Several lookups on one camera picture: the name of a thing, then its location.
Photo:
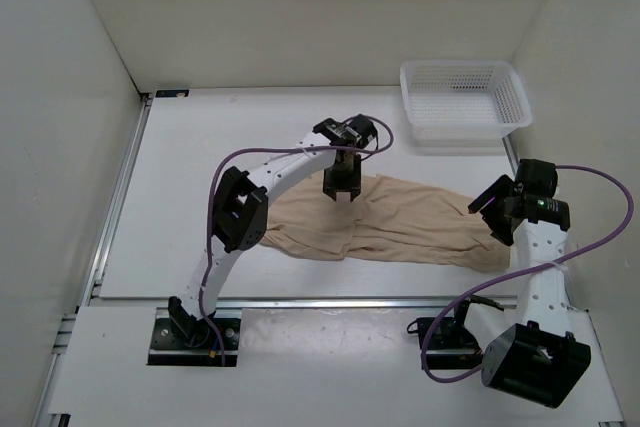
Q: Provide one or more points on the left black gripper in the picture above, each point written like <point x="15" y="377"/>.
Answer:
<point x="352" y="184"/>

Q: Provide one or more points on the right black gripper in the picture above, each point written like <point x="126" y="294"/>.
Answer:
<point x="500" y="230"/>

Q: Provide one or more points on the beige trousers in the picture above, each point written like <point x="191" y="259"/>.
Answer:
<point x="392" y="220"/>

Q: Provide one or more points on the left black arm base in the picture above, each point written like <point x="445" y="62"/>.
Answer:
<point x="169" y="347"/>

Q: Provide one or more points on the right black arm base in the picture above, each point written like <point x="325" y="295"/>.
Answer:
<point x="452" y="346"/>

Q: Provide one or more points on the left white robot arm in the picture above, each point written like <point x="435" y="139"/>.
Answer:
<point x="239" y="202"/>

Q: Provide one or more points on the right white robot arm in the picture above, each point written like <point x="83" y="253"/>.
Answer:
<point x="529" y="352"/>

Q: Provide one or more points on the white plastic basket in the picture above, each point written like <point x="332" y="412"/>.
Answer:
<point x="463" y="100"/>

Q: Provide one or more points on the black corner bracket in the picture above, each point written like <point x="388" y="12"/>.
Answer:
<point x="172" y="93"/>

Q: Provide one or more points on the aluminium rail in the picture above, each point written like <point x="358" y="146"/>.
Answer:
<point x="322" y="344"/>

